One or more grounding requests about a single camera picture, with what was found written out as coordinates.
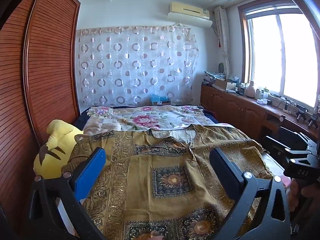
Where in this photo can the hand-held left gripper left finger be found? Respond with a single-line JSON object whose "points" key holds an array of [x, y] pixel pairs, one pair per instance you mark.
{"points": [[90, 177]]}

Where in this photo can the stack of papers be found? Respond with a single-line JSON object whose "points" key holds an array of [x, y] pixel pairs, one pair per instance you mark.
{"points": [[212, 77]]}

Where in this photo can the white plastic jug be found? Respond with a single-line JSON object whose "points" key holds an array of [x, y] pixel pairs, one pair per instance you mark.
{"points": [[249, 90]]}

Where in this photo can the pink floral blanket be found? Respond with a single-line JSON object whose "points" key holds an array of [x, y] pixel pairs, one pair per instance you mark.
{"points": [[150, 117]]}

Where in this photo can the bundled white window curtain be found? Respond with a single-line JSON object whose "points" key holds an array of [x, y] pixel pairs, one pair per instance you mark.
{"points": [[223, 42]]}

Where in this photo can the small black stand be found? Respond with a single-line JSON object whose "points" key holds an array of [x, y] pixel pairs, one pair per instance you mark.
{"points": [[313, 121], [301, 113]]}

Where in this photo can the open cardboard box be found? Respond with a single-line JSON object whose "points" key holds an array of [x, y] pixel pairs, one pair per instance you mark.
{"points": [[225, 84]]}

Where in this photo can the blue bag by wall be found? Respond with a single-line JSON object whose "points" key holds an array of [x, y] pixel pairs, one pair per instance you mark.
{"points": [[158, 98]]}

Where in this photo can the sheer circle-pattern curtain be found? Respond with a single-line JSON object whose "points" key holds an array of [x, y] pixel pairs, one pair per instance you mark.
{"points": [[135, 65]]}

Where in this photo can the dark green figurine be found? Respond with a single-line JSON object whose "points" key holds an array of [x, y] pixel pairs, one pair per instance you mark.
{"points": [[221, 67]]}

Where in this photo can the wooden framed window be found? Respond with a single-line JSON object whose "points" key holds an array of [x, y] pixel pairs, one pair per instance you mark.
{"points": [[282, 55]]}

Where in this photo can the long wooden cabinet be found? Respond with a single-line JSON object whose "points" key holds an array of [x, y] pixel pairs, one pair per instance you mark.
{"points": [[237, 110]]}

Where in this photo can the mustard patterned shirt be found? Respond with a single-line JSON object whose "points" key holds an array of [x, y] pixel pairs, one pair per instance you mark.
{"points": [[155, 170]]}

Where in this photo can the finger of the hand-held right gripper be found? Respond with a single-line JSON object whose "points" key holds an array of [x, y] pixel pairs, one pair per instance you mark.
{"points": [[277, 143], [292, 133]]}

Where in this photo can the wall air conditioner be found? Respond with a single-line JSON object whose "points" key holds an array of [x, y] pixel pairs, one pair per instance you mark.
{"points": [[190, 13]]}

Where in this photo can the wooden slatted wardrobe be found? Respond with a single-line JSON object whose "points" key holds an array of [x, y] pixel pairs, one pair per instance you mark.
{"points": [[37, 80]]}

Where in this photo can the person's right hand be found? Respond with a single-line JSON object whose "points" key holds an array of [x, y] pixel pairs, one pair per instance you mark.
{"points": [[297, 195]]}

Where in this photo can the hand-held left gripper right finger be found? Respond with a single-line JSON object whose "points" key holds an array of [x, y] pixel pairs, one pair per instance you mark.
{"points": [[225, 165]]}

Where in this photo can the yellow plush toy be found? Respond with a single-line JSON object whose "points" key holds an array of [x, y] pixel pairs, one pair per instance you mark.
{"points": [[56, 147]]}

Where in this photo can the dark blue bedding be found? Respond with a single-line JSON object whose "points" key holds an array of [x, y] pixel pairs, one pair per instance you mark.
{"points": [[81, 118]]}

